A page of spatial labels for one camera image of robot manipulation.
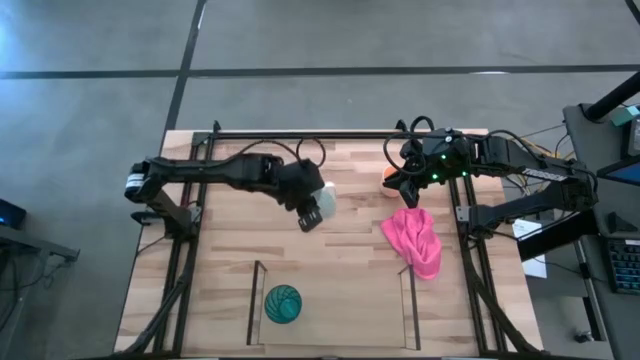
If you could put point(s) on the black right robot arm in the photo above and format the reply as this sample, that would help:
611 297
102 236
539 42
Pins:
540 202

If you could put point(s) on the grey desk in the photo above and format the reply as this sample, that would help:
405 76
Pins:
585 140

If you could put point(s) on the black desk leg bar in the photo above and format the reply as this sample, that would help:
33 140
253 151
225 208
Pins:
555 235

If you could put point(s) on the black aluminium table frame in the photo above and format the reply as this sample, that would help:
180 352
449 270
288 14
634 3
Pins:
325 135

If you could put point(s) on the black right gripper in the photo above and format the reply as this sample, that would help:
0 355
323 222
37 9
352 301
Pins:
440 152

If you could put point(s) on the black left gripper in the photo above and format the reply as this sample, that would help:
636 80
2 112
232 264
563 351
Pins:
297 182

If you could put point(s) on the pink cloth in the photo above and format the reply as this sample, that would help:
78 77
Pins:
415 240

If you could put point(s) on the black keyboard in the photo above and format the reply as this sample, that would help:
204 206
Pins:
625 265

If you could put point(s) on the orange paper cup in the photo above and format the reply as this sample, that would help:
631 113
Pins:
387 189

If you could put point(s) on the blue screen device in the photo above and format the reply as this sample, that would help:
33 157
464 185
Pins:
622 172

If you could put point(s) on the green round bowl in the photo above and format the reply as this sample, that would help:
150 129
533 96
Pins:
283 304

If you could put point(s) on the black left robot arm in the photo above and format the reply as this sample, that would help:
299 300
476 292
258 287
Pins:
210 170

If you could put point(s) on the white green patterned mug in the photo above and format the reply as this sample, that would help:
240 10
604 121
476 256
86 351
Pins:
328 200

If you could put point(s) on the dark side table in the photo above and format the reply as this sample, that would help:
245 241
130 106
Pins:
30 245

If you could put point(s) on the teal box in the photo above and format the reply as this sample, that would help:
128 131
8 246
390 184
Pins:
625 116

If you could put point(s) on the white paper sheet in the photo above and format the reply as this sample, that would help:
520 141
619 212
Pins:
535 265

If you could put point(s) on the black round pole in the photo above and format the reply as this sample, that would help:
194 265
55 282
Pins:
615 97

